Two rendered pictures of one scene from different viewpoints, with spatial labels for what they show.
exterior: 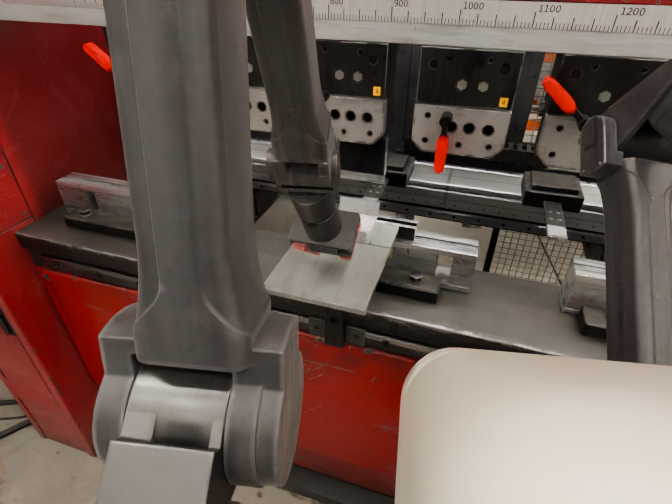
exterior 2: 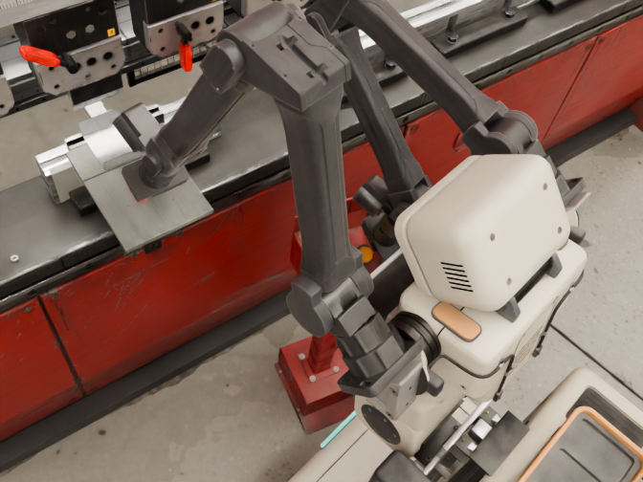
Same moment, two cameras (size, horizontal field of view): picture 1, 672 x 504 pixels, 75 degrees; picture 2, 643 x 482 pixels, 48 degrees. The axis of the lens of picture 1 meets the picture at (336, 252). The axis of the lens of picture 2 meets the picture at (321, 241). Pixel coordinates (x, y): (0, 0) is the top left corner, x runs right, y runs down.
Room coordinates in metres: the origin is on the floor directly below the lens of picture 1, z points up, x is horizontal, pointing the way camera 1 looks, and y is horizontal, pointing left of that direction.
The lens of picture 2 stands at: (-0.06, 0.53, 2.12)
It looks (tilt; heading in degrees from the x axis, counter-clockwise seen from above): 56 degrees down; 299
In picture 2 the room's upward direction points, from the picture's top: 11 degrees clockwise
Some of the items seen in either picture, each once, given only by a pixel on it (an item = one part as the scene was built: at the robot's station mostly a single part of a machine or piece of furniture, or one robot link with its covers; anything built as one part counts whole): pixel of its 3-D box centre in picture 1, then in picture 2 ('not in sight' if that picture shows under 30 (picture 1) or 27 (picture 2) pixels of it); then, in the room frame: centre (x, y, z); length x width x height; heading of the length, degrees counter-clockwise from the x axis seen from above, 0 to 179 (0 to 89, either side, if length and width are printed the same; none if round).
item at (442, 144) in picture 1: (442, 142); (183, 47); (0.68, -0.17, 1.20); 0.04 x 0.02 x 0.10; 162
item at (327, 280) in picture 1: (336, 256); (139, 182); (0.65, 0.00, 1.00); 0.26 x 0.18 x 0.01; 162
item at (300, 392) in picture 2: not in sight; (321, 380); (0.29, -0.27, 0.06); 0.25 x 0.20 x 0.12; 153
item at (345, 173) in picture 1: (360, 158); (94, 83); (0.79, -0.05, 1.13); 0.10 x 0.02 x 0.10; 72
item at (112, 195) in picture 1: (148, 206); not in sight; (0.96, 0.47, 0.92); 0.50 x 0.06 x 0.10; 72
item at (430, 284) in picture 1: (367, 276); (142, 175); (0.72, -0.07, 0.89); 0.30 x 0.05 x 0.03; 72
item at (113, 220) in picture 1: (120, 225); not in sight; (0.93, 0.54, 0.89); 0.30 x 0.05 x 0.03; 72
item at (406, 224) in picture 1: (368, 222); (116, 130); (0.78, -0.07, 0.99); 0.20 x 0.03 x 0.03; 72
